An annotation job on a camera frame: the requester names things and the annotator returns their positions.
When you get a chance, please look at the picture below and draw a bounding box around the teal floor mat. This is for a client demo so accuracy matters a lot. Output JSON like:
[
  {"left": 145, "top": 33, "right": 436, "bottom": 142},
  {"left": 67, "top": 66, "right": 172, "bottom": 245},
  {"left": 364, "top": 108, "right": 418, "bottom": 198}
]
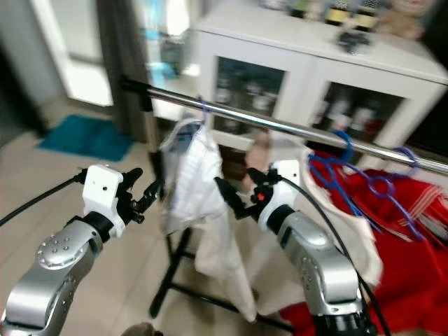
[{"left": 36, "top": 114, "right": 121, "bottom": 163}]

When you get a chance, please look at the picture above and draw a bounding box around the steel and black clothes rack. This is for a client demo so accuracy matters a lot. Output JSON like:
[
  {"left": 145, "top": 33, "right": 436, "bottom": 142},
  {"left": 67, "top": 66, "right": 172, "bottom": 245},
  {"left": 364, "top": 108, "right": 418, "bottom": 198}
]
[{"left": 119, "top": 75, "right": 448, "bottom": 335}]

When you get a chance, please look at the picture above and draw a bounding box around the grey curtain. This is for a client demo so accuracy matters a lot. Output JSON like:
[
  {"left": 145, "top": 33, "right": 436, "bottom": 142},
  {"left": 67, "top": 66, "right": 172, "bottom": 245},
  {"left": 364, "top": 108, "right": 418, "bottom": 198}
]
[{"left": 97, "top": 0, "right": 155, "bottom": 144}]

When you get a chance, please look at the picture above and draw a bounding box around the red garment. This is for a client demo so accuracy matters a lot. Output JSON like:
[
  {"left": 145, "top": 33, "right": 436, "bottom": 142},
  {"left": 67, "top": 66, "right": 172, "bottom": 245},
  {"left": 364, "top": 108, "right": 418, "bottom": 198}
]
[{"left": 280, "top": 150, "right": 448, "bottom": 336}]

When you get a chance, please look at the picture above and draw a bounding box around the small black object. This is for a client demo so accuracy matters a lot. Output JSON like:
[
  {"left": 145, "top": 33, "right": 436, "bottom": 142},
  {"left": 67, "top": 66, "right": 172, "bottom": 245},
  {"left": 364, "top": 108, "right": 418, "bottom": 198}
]
[{"left": 336, "top": 28, "right": 373, "bottom": 55}]

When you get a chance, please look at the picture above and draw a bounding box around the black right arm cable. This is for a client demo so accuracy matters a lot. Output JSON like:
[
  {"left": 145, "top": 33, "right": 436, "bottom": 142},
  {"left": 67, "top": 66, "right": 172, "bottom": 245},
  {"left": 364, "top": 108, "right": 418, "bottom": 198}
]
[{"left": 294, "top": 178, "right": 393, "bottom": 336}]

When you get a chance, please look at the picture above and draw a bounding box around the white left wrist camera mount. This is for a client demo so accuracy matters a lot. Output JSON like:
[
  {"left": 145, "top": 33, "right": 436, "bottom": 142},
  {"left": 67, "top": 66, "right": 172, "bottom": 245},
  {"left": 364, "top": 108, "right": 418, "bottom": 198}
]
[{"left": 82, "top": 164, "right": 128, "bottom": 226}]

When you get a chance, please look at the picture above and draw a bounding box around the white hanging garment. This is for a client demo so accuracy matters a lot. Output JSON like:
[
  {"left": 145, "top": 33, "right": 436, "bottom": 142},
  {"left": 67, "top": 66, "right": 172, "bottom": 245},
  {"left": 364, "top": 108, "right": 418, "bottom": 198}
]
[{"left": 160, "top": 118, "right": 258, "bottom": 324}]

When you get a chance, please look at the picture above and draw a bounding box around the white glass-door cabinet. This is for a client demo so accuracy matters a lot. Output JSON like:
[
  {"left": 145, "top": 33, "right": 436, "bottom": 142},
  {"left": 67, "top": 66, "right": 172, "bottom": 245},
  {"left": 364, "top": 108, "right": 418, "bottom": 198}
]
[{"left": 192, "top": 0, "right": 448, "bottom": 151}]

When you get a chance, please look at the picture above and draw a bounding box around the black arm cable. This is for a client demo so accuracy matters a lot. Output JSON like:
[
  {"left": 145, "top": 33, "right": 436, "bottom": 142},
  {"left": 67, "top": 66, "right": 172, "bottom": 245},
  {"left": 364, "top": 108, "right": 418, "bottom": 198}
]
[
  {"left": 0, "top": 175, "right": 85, "bottom": 226},
  {"left": 294, "top": 178, "right": 393, "bottom": 336}
]

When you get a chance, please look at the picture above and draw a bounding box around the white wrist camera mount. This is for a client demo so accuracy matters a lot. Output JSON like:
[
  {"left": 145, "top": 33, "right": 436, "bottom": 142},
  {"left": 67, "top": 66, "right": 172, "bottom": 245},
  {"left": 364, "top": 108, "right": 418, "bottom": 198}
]
[
  {"left": 255, "top": 160, "right": 302, "bottom": 232},
  {"left": 82, "top": 164, "right": 128, "bottom": 226}
]

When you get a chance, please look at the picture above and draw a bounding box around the beige plush toy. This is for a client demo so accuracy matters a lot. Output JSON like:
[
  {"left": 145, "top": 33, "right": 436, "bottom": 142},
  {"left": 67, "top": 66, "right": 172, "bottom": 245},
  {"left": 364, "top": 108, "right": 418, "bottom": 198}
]
[{"left": 377, "top": 0, "right": 428, "bottom": 41}]

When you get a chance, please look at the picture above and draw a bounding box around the blue plastic clothes hanger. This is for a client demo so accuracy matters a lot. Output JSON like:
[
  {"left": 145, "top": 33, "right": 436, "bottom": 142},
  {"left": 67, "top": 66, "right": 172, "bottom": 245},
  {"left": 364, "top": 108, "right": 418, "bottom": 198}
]
[
  {"left": 307, "top": 129, "right": 428, "bottom": 242},
  {"left": 364, "top": 146, "right": 436, "bottom": 204}
]

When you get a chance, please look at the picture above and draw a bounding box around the purple hanger hook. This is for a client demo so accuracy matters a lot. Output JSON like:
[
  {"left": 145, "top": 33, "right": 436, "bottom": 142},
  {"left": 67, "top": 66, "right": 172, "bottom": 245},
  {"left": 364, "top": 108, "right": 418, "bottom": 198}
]
[{"left": 197, "top": 96, "right": 212, "bottom": 130}]

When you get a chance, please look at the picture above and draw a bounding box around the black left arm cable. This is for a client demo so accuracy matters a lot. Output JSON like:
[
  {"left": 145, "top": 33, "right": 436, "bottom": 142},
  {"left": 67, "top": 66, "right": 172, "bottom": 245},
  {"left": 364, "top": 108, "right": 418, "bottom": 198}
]
[{"left": 0, "top": 175, "right": 85, "bottom": 226}]

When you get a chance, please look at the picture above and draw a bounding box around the white glass door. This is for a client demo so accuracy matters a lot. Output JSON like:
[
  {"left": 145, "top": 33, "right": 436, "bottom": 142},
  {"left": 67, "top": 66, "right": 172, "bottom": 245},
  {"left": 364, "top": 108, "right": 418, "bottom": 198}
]
[{"left": 28, "top": 0, "right": 113, "bottom": 107}]

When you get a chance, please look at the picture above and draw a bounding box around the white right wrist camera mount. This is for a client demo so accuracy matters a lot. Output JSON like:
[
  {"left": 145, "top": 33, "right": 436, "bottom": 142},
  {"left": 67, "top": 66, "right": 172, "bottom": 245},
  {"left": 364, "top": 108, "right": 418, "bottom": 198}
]
[{"left": 255, "top": 160, "right": 302, "bottom": 232}]

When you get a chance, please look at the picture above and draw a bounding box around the dark jar yellow label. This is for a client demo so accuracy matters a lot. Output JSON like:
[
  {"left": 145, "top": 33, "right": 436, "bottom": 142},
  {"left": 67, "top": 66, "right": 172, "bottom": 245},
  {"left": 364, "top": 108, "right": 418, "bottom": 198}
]
[
  {"left": 322, "top": 0, "right": 351, "bottom": 27},
  {"left": 350, "top": 3, "right": 379, "bottom": 32}
]

